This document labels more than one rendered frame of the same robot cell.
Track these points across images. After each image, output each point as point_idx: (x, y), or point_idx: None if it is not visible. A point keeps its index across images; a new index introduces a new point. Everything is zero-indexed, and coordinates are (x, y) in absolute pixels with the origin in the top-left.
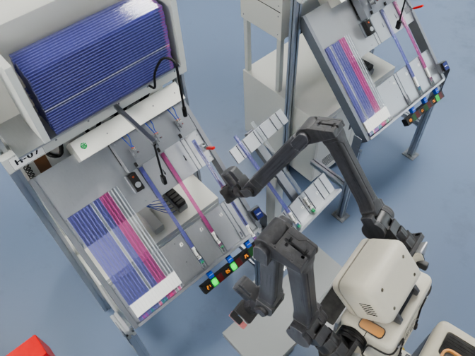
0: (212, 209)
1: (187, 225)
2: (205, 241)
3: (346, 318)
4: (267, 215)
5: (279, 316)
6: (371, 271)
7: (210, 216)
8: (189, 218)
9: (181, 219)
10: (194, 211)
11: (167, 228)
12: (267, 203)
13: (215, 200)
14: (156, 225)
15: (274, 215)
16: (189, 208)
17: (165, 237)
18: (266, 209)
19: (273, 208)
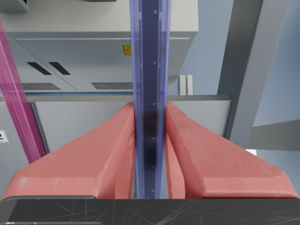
0: (88, 97)
1: (89, 40)
2: (0, 173)
3: None
4: (264, 130)
5: None
6: None
7: (63, 119)
8: (96, 29)
9: (80, 17)
10: (120, 21)
11: (35, 16)
12: (288, 126)
13: (186, 32)
14: None
15: (277, 150)
16: (118, 4)
17: (17, 33)
18: (272, 124)
19: (293, 148)
